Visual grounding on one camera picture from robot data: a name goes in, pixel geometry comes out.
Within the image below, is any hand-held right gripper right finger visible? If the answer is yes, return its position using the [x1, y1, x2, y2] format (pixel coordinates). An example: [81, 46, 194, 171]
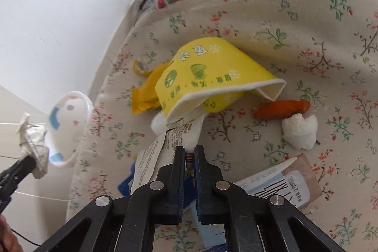
[193, 145, 346, 252]

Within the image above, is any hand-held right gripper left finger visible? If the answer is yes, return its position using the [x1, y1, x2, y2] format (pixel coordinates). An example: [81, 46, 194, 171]
[41, 146, 186, 252]

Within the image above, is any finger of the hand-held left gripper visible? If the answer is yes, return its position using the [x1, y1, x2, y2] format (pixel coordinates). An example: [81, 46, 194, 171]
[0, 188, 14, 213]
[0, 155, 37, 190]

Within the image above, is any silver foil wrapper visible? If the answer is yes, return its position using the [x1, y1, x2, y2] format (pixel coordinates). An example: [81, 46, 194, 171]
[16, 113, 50, 179]

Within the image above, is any white printed plastic wrapper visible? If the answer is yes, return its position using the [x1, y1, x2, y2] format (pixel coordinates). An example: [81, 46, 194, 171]
[131, 115, 207, 196]

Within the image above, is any white plastic trash bin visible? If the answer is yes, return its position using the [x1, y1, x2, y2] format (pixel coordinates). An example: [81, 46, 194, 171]
[46, 90, 93, 167]

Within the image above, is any brown and white milk carton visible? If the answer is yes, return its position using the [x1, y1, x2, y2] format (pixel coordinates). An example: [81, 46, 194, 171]
[236, 153, 322, 208]

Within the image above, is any yellow plastic wrapper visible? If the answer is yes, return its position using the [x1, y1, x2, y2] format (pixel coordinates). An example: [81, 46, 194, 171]
[131, 60, 172, 116]

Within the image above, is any white tissue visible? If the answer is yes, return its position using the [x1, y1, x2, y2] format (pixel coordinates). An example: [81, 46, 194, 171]
[281, 113, 319, 150]

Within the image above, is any person's left hand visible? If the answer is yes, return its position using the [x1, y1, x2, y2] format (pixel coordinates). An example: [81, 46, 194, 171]
[0, 215, 23, 252]

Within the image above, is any orange peel piece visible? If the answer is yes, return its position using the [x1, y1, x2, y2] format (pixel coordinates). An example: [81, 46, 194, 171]
[253, 99, 310, 120]

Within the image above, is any floral cloth covered table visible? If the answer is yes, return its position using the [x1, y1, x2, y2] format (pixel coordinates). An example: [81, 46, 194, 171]
[66, 0, 378, 252]

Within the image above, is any thin black cable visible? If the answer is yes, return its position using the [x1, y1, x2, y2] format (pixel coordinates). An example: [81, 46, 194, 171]
[10, 228, 42, 247]

